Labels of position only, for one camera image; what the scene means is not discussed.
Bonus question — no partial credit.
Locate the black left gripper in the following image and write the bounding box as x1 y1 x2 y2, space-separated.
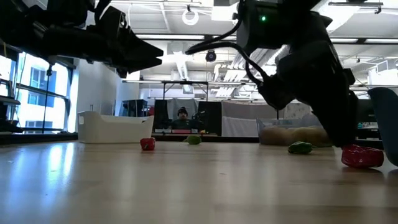
42 6 164 78

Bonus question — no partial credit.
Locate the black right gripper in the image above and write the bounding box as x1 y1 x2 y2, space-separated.
257 40 358 148

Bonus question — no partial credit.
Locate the small red toy pepper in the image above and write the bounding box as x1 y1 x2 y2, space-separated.
341 143 385 169
139 137 156 152

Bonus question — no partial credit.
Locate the small green toy pepper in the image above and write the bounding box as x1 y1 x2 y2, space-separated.
287 141 315 155
183 134 202 146

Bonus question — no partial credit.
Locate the black background monitor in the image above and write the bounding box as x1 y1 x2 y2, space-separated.
356 99 371 123

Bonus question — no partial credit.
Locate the long ceiling light strip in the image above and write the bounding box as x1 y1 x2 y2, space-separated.
135 33 398 44

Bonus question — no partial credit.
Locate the black cabinet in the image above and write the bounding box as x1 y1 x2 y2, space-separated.
121 98 149 118

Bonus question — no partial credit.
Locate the grey fabric curtain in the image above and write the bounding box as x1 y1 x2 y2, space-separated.
167 98 199 133

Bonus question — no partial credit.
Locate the narrow black standing panel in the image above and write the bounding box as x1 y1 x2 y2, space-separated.
154 99 169 130

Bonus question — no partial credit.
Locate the clear grey plastic basket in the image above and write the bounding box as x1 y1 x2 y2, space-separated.
256 117 333 148

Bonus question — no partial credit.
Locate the round black ceiling spotlight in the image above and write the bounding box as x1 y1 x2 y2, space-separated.
205 49 218 63

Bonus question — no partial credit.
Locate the white plastic basket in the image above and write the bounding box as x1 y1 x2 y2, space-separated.
76 111 155 144

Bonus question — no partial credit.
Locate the person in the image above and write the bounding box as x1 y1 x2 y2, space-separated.
170 106 206 131

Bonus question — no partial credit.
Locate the black tripod stand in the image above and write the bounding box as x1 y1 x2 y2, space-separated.
41 63 53 134

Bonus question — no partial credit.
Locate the wide black standing panel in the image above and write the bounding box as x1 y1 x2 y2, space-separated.
197 101 223 136

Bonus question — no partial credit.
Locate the white fabric partition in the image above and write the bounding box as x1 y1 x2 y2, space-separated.
221 101 280 138

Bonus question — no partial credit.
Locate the large bright window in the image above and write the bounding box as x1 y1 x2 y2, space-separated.
0 51 77 134

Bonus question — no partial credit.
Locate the dark grey desk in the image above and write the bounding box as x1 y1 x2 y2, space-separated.
0 95 21 106

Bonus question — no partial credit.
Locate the black metal table frame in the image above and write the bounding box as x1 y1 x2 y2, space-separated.
123 80 210 102

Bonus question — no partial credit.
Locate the white ring light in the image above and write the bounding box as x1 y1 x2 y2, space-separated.
182 9 200 26

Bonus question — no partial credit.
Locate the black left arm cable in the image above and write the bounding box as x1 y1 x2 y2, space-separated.
93 0 113 16

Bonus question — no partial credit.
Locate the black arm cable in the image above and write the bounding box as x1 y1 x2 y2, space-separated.
185 0 271 90
93 0 113 16

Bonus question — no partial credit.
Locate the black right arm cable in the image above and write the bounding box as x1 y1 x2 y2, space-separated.
185 0 271 90

